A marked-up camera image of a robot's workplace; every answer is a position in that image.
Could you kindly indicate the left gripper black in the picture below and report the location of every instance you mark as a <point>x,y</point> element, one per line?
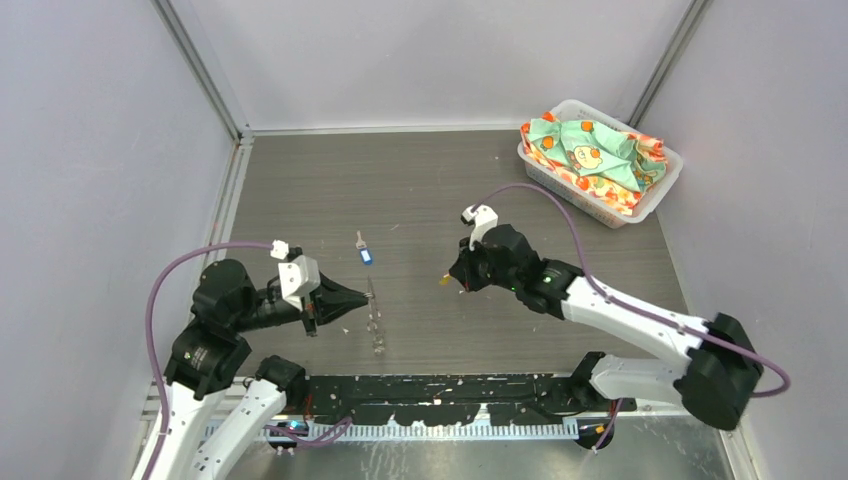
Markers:
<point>329,301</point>

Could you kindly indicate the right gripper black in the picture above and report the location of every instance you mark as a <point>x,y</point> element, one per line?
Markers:
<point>465,267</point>

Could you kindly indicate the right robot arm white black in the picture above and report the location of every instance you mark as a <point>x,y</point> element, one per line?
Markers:
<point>696,364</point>

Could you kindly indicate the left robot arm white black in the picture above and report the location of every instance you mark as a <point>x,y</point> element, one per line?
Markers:
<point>208,353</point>

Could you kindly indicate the blue capped key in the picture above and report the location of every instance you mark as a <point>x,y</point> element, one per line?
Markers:
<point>363,249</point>

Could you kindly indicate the colourful printed cloth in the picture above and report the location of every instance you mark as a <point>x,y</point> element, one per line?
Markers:
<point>618,168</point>

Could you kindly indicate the white plastic basket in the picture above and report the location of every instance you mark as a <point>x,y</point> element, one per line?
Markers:
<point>576,110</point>

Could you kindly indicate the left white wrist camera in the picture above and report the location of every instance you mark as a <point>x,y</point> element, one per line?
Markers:
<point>298,278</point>

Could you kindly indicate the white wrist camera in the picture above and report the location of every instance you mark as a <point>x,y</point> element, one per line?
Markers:
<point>481,218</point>
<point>298,278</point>

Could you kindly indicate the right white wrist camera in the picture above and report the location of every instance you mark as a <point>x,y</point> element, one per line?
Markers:
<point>481,218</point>

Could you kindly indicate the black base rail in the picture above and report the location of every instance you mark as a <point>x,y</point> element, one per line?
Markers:
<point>446,400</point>

